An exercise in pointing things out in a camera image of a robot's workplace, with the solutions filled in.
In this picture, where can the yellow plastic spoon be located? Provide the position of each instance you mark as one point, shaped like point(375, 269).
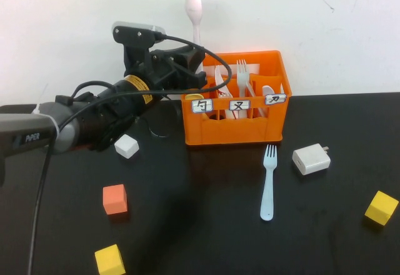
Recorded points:
point(194, 97)

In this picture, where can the pink plastic spoon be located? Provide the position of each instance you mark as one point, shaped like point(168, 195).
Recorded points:
point(193, 3)

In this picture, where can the paper label knife character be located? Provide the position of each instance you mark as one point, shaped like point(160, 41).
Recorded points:
point(275, 99)

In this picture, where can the paper label fork character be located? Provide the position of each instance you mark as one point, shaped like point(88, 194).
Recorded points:
point(240, 105)

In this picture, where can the white round-tipped plastic knife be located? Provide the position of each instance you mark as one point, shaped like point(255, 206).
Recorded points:
point(268, 90)

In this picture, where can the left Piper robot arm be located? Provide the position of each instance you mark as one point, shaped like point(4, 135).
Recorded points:
point(93, 118)

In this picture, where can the white zip tie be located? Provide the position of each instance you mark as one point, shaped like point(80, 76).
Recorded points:
point(54, 125)

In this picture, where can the white pointed plastic knife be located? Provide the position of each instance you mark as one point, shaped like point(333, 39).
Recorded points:
point(282, 90)

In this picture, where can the orange plastic cutlery holder crate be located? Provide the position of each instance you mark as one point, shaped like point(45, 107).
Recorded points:
point(234, 131)

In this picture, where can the white foam cube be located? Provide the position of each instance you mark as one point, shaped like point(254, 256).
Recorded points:
point(126, 147)

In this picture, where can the small pink plastic fork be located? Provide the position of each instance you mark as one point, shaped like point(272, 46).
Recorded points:
point(223, 95)

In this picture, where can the white USB wall charger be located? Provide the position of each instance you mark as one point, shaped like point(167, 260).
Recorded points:
point(312, 161)

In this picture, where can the yellow foam cube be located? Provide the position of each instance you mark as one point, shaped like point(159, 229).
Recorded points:
point(381, 207)
point(109, 261)

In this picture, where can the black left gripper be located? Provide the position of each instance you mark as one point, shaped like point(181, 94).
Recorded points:
point(162, 68)

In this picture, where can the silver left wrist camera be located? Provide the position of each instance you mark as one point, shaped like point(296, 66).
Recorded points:
point(134, 31)

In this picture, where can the tall white plastic fork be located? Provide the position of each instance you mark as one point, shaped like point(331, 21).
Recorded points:
point(242, 79)

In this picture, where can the light blue plastic fork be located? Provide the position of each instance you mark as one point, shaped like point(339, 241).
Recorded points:
point(267, 193)

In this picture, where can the paper label spoon character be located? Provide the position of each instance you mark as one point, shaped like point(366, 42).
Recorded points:
point(202, 105)

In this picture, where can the orange foam cube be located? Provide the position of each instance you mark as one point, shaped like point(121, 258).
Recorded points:
point(115, 199)

